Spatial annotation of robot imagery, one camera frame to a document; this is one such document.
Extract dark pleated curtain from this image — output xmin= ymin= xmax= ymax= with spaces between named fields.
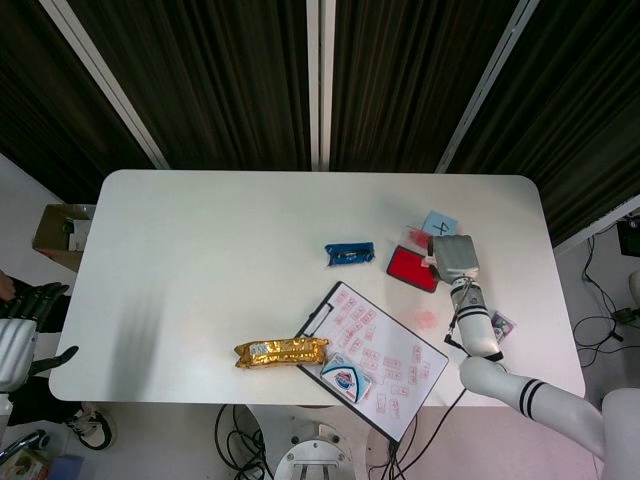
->
xmin=0 ymin=0 xmax=640 ymax=249

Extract blue card with number four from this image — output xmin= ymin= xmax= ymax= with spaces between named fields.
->
xmin=422 ymin=210 xmax=460 ymax=238

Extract chrome metal leg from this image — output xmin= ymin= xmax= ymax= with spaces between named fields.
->
xmin=0 ymin=428 xmax=51 ymax=459

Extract open cardboard box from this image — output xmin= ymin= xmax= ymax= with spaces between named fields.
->
xmin=32 ymin=203 xmax=97 ymax=274

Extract white frame rail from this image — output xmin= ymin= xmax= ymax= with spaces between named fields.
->
xmin=552 ymin=198 xmax=640 ymax=251

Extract thin black floor cable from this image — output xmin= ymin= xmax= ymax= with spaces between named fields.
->
xmin=573 ymin=233 xmax=640 ymax=369

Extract black cable bundle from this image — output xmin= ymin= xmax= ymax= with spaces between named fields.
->
xmin=368 ymin=413 xmax=422 ymax=480

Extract purple white toothpaste tube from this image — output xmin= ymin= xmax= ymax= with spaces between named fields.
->
xmin=489 ymin=309 xmax=518 ymax=345

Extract white frame post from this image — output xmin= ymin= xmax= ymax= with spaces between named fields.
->
xmin=39 ymin=0 xmax=170 ymax=170
xmin=434 ymin=0 xmax=542 ymax=174
xmin=305 ymin=0 xmax=338 ymax=171

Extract bystander black trousers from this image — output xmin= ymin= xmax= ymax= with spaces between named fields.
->
xmin=7 ymin=279 xmax=94 ymax=429

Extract black white sneaker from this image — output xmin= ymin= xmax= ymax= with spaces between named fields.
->
xmin=66 ymin=404 xmax=117 ymax=452

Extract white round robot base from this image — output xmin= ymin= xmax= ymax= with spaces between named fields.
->
xmin=272 ymin=419 xmax=362 ymax=480

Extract printed food package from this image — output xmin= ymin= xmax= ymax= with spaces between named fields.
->
xmin=0 ymin=447 xmax=52 ymax=480

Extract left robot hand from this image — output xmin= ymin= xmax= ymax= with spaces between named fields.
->
xmin=0 ymin=282 xmax=80 ymax=394

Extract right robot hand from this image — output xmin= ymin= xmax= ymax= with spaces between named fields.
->
xmin=426 ymin=233 xmax=482 ymax=288

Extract red ink pad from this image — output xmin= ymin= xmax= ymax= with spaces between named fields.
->
xmin=385 ymin=244 xmax=442 ymax=293

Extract gold biscuit package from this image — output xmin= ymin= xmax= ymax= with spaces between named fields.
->
xmin=233 ymin=337 xmax=332 ymax=371

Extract purple box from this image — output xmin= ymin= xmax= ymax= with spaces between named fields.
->
xmin=49 ymin=455 xmax=84 ymax=480

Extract blue snack packet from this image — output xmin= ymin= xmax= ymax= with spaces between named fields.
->
xmin=323 ymin=241 xmax=376 ymax=269

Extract black floor device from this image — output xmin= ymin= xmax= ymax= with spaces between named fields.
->
xmin=616 ymin=219 xmax=640 ymax=257

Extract white blue soap box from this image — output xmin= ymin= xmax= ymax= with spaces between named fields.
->
xmin=319 ymin=352 xmax=376 ymax=405

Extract black coiled floor cables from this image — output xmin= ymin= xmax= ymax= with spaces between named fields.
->
xmin=214 ymin=403 xmax=267 ymax=480

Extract clipboard with stamped paper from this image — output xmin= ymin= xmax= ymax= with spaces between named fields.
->
xmin=294 ymin=280 xmax=450 ymax=444

